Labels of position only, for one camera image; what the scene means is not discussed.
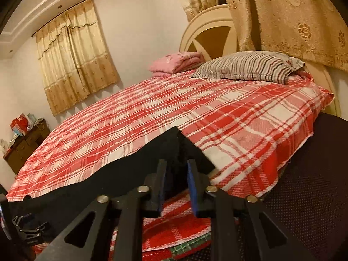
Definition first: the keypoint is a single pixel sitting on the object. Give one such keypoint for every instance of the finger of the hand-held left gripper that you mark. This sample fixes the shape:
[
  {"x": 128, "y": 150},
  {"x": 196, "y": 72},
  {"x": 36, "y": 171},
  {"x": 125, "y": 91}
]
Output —
[{"x": 30, "y": 229}]

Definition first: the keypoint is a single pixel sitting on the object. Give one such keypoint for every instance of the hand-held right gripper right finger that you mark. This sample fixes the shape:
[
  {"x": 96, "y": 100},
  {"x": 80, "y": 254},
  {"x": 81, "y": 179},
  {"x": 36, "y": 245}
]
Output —
[{"x": 193, "y": 193}]

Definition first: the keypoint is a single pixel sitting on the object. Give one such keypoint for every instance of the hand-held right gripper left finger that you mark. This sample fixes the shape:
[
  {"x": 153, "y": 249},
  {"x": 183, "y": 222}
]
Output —
[{"x": 162, "y": 187}]

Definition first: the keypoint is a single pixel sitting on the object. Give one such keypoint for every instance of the black pants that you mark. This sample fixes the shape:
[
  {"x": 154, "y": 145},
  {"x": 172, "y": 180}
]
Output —
[{"x": 108, "y": 179}]

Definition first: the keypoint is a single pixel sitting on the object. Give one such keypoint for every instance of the red woven blanket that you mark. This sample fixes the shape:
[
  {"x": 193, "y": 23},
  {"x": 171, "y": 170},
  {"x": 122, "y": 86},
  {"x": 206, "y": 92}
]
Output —
[{"x": 176, "y": 225}]

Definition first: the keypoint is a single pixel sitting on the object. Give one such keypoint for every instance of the red green plaid blanket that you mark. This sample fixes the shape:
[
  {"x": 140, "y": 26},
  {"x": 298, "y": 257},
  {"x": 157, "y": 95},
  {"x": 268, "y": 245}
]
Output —
[{"x": 187, "y": 250}]

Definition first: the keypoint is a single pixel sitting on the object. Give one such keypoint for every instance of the brown wooden cabinet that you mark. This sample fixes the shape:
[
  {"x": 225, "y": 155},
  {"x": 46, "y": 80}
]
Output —
[{"x": 24, "y": 146}]

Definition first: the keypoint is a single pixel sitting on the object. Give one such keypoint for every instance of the red white plaid bed blanket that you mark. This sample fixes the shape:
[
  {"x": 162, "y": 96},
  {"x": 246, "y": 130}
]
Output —
[{"x": 217, "y": 108}]

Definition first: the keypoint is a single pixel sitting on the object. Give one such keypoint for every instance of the red gift bag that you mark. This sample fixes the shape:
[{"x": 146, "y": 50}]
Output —
[{"x": 19, "y": 125}]

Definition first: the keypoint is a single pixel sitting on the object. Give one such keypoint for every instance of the dark dotted cloth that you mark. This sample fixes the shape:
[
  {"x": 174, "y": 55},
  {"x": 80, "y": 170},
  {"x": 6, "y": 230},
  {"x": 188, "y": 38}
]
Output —
[{"x": 312, "y": 182}]

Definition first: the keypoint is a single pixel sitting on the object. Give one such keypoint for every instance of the pink folded blanket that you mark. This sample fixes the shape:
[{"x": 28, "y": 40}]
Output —
[{"x": 174, "y": 62}]

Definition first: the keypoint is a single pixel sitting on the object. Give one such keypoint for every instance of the striped pillow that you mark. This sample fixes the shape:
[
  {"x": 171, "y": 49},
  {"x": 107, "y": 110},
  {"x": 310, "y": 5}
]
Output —
[{"x": 244, "y": 66}]

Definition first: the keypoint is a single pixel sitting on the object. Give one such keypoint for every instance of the gold window curtain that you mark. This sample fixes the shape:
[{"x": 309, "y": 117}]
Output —
[{"x": 73, "y": 59}]

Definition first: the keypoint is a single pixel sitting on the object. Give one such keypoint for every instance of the cream round headboard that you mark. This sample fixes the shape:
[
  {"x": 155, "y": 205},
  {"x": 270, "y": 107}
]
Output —
[{"x": 209, "y": 16}]

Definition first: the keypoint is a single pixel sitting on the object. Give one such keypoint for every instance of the dark curtain rod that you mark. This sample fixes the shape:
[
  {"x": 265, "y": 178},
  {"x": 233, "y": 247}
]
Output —
[{"x": 62, "y": 12}]

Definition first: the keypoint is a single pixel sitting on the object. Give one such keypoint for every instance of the gold floral patterned curtain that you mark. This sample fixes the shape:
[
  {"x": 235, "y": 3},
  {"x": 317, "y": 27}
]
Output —
[{"x": 293, "y": 13}]

